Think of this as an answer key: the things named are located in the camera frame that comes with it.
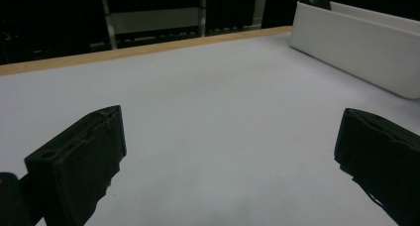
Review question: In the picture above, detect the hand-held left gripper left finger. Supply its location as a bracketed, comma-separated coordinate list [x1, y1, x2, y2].
[24, 104, 128, 226]

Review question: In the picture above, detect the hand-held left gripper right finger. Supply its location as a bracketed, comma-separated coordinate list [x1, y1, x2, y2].
[333, 107, 420, 226]

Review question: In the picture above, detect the long white plastic bin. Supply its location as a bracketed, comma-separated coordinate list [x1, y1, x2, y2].
[289, 1, 420, 100]

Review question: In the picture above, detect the white table mat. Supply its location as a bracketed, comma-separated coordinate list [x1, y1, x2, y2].
[0, 32, 420, 226]

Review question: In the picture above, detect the white metal stand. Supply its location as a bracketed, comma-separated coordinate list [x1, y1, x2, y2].
[98, 0, 268, 51]

